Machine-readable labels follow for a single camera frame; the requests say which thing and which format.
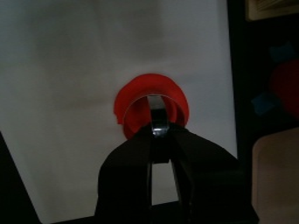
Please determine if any wooden drawer box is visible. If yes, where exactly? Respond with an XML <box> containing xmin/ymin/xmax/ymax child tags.
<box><xmin>246</xmin><ymin>0</ymin><xmax>299</xmax><ymax>22</ymax></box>

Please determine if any red bowl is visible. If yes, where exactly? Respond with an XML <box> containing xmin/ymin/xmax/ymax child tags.
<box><xmin>268</xmin><ymin>59</ymin><xmax>299</xmax><ymax>118</ymax></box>

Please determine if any red play dough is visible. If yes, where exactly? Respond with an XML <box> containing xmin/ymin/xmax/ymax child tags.
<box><xmin>114</xmin><ymin>73</ymin><xmax>192</xmax><ymax>140</ymax></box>

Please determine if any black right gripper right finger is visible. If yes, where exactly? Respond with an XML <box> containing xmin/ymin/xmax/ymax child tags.
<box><xmin>168</xmin><ymin>122</ymin><xmax>261</xmax><ymax>224</ymax></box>

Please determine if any white cutting mat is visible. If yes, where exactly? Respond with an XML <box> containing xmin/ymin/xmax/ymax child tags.
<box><xmin>0</xmin><ymin>0</ymin><xmax>240</xmax><ymax>224</ymax></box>

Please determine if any beige block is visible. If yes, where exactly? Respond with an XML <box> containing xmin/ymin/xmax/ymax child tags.
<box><xmin>252</xmin><ymin>127</ymin><xmax>299</xmax><ymax>224</ymax></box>

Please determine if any blue tape piece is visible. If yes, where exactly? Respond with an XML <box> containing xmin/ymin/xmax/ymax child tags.
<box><xmin>268</xmin><ymin>41</ymin><xmax>298</xmax><ymax>64</ymax></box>
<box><xmin>250</xmin><ymin>91</ymin><xmax>284</xmax><ymax>116</ymax></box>

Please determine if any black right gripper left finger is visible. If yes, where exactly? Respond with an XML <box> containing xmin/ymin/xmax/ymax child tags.
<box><xmin>94</xmin><ymin>124</ymin><xmax>155</xmax><ymax>224</ymax></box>

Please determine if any round metal dough cutter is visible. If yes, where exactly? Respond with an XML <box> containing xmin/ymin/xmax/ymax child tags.
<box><xmin>122</xmin><ymin>94</ymin><xmax>184</xmax><ymax>165</ymax></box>

